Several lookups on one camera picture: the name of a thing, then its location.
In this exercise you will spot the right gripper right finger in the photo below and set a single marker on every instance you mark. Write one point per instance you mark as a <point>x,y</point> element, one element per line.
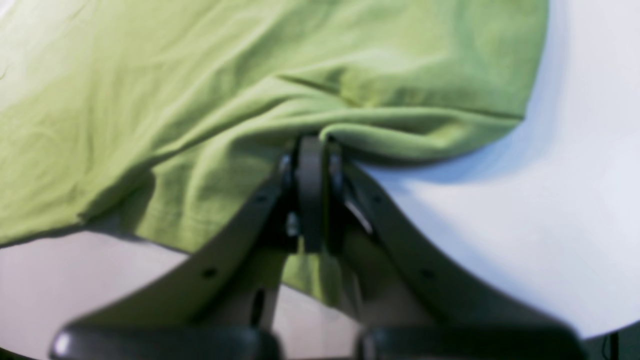
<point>414,301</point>

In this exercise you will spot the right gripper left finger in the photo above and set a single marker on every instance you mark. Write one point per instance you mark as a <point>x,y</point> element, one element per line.
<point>219,304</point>

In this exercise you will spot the green T-shirt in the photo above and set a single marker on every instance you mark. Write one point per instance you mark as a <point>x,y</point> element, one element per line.
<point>173,112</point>

